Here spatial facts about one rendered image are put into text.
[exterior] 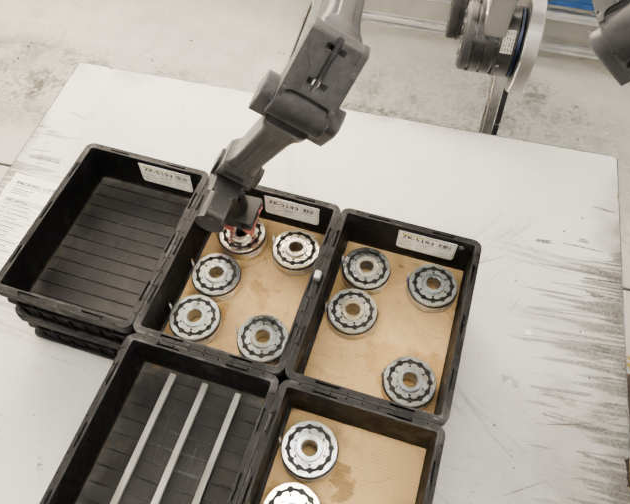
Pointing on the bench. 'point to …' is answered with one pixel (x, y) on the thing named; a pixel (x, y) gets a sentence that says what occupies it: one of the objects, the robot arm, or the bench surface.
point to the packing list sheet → (10, 221)
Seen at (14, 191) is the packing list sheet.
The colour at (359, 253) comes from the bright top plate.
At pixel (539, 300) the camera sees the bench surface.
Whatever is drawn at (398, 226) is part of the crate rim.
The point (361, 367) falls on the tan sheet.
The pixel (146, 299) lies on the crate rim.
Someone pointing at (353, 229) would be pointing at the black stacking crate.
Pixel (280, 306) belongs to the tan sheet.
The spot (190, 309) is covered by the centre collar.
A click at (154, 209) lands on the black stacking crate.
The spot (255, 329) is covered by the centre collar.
